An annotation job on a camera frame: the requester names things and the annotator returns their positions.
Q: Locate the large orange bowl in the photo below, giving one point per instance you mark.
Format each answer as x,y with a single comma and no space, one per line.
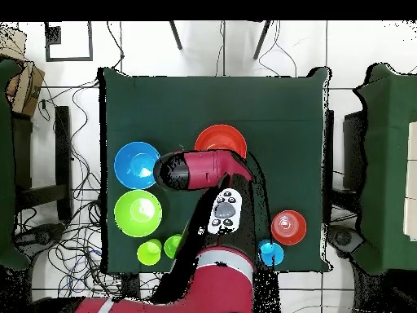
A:
221,137

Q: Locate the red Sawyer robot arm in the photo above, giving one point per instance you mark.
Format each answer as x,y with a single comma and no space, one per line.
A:
208,166

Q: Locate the white block stack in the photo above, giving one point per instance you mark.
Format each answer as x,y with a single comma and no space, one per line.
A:
411,182

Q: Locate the blue bowl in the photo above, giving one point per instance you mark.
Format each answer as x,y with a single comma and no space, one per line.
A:
133,165

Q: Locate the lime green bowl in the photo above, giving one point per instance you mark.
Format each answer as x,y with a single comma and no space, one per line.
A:
138,213

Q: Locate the small orange bowl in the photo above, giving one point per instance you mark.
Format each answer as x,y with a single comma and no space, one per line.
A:
288,227

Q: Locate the lime green cup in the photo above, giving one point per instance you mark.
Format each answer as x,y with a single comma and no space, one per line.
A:
149,253

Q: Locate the blue cup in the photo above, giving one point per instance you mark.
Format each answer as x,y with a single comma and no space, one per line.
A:
272,254

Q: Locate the black power strip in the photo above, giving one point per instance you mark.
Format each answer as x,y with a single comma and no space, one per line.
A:
131,287

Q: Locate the black tripod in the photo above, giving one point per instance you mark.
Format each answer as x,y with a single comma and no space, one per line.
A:
176,36

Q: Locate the grey chair base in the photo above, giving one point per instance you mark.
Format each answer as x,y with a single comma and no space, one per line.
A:
343,238

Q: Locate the dark green side tablecloth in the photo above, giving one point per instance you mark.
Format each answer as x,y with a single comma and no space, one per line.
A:
387,146
6,163

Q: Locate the grey stand base with knob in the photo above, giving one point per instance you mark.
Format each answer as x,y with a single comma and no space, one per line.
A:
39,238

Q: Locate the cardboard box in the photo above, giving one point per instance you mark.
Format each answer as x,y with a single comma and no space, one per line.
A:
24,88

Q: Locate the black bench frame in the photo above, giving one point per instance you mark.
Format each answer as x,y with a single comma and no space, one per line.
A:
353,150
63,156

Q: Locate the black square floor frame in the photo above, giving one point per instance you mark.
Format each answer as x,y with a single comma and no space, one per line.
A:
52,36

